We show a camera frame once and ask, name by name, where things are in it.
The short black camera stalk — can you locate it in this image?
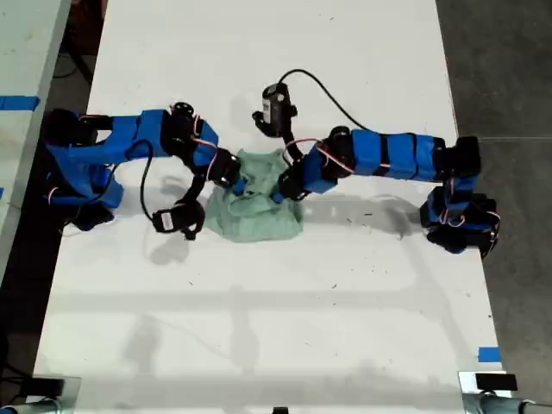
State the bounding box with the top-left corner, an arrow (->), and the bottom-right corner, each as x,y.
184,171 -> 207,206
281,129 -> 306,164

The long blue tape strip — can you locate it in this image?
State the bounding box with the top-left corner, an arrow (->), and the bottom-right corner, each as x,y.
0,95 -> 41,113

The black and grey camera box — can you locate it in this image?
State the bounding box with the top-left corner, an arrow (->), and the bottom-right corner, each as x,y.
251,82 -> 299,139

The white side table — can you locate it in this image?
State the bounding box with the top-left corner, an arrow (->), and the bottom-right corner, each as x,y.
0,0 -> 73,277

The shiny metal table bracket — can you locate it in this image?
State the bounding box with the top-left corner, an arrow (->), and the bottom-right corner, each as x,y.
457,371 -> 519,414
24,375 -> 83,414

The black floor cable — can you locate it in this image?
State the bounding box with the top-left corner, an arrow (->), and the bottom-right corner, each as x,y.
54,41 -> 95,85

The short blue tape strip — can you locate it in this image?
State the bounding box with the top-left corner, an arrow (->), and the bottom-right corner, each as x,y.
477,346 -> 503,364

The black camera cable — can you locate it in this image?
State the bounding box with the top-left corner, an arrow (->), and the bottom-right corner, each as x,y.
139,140 -> 158,222
277,68 -> 373,131

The small black box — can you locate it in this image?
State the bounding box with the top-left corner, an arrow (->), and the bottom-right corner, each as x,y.
30,376 -> 66,396
474,373 -> 518,392

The black camera box white label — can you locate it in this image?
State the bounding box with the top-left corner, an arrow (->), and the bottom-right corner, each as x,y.
152,199 -> 206,242

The pale green t-shirt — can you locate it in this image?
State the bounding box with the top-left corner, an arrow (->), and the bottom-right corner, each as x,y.
204,147 -> 305,244

